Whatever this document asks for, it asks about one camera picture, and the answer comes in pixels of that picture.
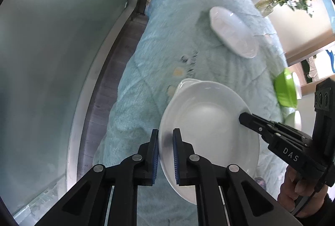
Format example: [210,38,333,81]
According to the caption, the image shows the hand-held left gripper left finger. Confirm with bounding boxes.
[34,129,160,226]

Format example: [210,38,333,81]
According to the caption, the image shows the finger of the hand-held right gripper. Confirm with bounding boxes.
[239,111,313,147]

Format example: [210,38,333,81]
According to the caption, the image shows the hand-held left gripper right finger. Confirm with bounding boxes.
[172,128,301,226]

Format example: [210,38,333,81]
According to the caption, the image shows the white deep plate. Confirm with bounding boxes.
[159,80,260,206]

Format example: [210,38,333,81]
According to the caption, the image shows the green bowl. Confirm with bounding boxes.
[273,68,301,108]

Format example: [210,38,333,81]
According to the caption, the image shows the white oval plate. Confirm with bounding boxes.
[209,6,258,59]

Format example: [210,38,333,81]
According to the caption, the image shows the person's right forearm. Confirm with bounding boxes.
[318,187,335,224]

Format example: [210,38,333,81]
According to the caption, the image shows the person's right hand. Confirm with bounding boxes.
[277,164,327,217]

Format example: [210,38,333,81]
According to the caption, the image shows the white figurine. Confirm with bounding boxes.
[307,55,319,83]

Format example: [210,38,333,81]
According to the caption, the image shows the wooden cabinet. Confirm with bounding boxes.
[285,41,335,97]

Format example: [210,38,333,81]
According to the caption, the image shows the light blue quilted blanket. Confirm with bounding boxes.
[93,0,299,226]

